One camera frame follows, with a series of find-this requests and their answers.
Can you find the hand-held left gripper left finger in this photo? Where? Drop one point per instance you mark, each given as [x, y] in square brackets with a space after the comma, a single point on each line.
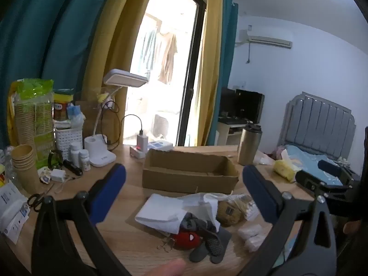
[107, 191]

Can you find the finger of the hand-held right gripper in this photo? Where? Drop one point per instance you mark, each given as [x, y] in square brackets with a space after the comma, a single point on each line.
[310, 181]
[329, 167]

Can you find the cardboard box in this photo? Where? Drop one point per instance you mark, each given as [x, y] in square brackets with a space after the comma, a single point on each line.
[189, 166]

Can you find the white power adapter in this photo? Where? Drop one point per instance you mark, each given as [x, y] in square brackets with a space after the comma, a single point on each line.
[58, 175]

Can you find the cotton swab pack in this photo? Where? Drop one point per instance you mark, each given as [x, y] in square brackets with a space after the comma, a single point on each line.
[245, 205]

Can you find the stack of brown paper cups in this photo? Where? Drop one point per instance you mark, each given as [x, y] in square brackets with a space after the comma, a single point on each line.
[24, 166]

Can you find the white plastic basket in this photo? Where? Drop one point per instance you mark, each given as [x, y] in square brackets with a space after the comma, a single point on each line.
[68, 143]

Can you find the white plastic bag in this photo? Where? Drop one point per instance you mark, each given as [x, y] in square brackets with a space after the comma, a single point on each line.
[204, 204]

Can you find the white and blue device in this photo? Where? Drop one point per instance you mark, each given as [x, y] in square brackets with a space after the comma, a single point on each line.
[160, 146]

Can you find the yellow curtain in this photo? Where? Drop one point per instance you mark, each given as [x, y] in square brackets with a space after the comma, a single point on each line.
[115, 34]
[211, 63]

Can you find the hanging teal shirt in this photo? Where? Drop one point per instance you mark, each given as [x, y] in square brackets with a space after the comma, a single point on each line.
[148, 49]

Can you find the person's left hand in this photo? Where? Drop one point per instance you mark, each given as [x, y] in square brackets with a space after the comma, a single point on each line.
[165, 268]

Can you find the white cabinet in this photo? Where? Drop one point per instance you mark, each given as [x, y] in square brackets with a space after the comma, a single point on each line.
[228, 130]

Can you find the white power strip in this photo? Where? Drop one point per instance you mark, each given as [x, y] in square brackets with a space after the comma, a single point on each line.
[137, 152]

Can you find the white charger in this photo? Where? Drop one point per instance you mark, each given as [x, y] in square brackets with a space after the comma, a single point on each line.
[142, 141]

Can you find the white waffle towel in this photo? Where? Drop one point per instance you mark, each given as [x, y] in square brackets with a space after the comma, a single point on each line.
[161, 212]

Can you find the steel tumbler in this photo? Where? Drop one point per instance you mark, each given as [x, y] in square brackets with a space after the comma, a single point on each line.
[248, 146]

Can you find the teal curtain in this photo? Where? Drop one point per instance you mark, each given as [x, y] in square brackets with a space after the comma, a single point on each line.
[228, 49]
[51, 28]

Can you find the hanging brown shirt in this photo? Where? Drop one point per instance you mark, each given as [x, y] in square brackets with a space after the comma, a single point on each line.
[166, 57]

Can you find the short white pill bottle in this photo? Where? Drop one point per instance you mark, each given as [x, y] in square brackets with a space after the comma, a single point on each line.
[85, 159]

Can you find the small yellow plush charm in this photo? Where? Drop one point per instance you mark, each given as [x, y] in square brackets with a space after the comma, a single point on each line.
[103, 97]

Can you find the person's right hand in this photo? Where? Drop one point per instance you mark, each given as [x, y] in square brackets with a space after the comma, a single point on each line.
[352, 226]

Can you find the grey bed headboard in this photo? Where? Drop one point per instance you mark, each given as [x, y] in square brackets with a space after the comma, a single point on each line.
[319, 123]

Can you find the grey socks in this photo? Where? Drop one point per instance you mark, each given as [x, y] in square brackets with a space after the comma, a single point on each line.
[210, 240]

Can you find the black scissors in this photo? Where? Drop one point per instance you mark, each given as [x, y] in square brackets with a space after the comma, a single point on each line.
[37, 201]

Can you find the jar with yellow lid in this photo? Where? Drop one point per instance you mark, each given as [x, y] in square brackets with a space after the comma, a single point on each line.
[61, 106]

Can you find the white desk lamp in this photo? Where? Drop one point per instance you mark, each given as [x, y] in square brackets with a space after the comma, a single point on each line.
[99, 152]

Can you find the white cotton pad pack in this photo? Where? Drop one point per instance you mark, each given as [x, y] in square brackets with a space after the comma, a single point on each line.
[254, 237]

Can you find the white air conditioner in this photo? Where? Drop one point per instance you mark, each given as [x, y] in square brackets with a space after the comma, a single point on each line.
[267, 38]

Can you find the white paper packet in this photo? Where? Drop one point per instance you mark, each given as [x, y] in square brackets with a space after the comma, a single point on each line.
[11, 207]

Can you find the blue bed sheet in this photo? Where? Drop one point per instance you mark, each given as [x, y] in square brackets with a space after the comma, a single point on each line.
[313, 161]

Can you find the green bag of paper cups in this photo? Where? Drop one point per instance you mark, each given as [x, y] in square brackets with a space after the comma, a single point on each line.
[36, 115]

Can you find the tall white pill bottle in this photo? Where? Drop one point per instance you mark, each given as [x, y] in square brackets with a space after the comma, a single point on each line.
[75, 155]

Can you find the red spider plush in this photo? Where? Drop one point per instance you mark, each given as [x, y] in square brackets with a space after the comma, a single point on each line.
[185, 240]

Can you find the black flashlight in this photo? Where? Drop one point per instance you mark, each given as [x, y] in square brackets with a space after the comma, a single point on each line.
[73, 167]

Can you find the brown teddy bear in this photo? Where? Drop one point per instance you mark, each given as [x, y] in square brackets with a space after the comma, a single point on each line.
[228, 212]

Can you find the black monitor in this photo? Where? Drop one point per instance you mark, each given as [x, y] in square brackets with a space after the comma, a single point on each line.
[248, 105]

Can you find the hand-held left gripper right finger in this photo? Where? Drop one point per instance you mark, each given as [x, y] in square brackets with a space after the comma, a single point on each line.
[260, 192]

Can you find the clear plastic bag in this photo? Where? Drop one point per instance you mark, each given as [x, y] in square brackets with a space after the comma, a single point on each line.
[263, 158]

